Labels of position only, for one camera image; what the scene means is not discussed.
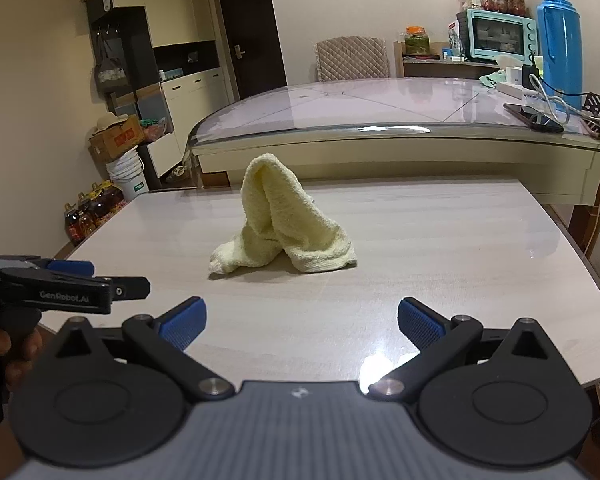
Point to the tissue box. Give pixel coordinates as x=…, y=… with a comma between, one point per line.
x=492, y=80

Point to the red-filled glass jar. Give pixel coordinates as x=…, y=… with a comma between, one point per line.
x=516, y=4
x=496, y=4

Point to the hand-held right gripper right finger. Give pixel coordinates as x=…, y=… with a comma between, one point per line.
x=420, y=325

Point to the quilted chair back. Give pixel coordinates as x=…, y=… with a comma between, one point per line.
x=351, y=60

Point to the dark smartphone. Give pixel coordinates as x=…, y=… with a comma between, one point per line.
x=532, y=117

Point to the white charger block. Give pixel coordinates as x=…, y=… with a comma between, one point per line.
x=515, y=76

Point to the tan straw hat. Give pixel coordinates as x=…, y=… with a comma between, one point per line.
x=116, y=122

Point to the black charger block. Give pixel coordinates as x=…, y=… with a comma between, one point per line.
x=531, y=73

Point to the cooking oil bottle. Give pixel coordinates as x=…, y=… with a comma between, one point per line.
x=73, y=227
x=101, y=206
x=87, y=217
x=115, y=197

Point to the glass-topped dining table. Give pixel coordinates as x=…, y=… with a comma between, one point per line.
x=380, y=102

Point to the wooden side shelf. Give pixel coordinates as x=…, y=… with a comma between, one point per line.
x=430, y=66

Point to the pale yellow towel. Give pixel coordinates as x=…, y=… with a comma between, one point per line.
x=280, y=220

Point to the dark wooden door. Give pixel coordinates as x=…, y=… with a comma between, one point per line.
x=250, y=20

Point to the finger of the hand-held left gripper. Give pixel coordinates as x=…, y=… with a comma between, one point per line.
x=72, y=267
x=130, y=288

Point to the white power strip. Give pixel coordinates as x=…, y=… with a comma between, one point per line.
x=512, y=90

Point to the teal toaster oven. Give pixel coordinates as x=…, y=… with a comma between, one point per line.
x=495, y=35

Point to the cream and black cabinet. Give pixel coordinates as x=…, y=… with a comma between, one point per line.
x=175, y=15

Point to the green-filled jar orange lid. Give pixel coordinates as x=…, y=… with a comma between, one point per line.
x=417, y=42

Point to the blue thermos flask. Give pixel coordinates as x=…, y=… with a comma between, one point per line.
x=560, y=45

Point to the hanging grey bag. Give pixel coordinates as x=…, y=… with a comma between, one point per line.
x=110, y=72

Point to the colourful packets pile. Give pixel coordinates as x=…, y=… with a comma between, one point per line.
x=155, y=131

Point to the printed cardboard box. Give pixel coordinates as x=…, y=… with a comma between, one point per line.
x=119, y=140

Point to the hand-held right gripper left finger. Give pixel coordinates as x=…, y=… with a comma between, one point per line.
x=185, y=325

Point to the white plastic bucket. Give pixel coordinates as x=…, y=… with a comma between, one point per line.
x=130, y=180

